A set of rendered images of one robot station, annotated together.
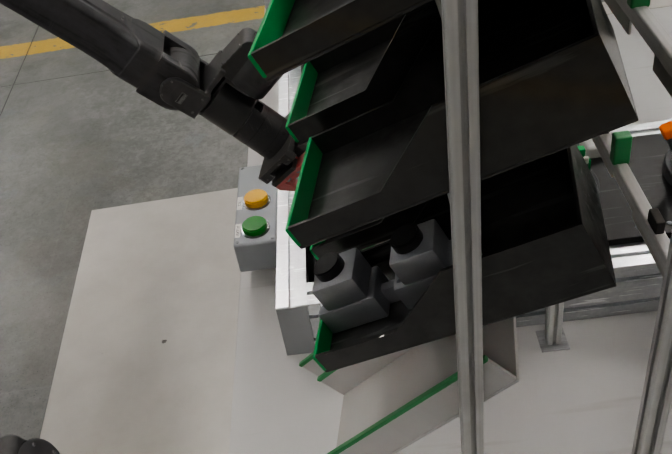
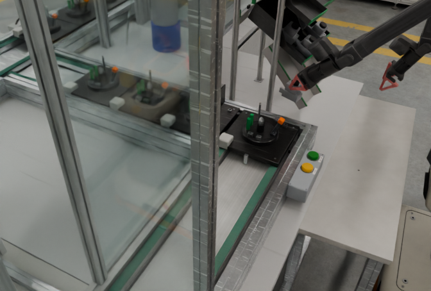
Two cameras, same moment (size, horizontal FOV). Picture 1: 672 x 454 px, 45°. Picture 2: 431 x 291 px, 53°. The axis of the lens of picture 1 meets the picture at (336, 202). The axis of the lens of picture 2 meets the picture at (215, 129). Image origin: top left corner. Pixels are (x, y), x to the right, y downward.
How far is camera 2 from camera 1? 2.24 m
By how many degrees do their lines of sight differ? 100
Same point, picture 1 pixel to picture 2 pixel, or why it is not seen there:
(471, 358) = not seen: hidden behind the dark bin
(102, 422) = (384, 154)
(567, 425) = (247, 99)
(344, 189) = not seen: outside the picture
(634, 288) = not seen: hidden behind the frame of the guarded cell
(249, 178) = (304, 182)
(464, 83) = not seen: outside the picture
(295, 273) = (305, 133)
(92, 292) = (390, 206)
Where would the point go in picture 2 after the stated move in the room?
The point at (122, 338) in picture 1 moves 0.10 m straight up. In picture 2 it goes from (376, 179) to (383, 159)
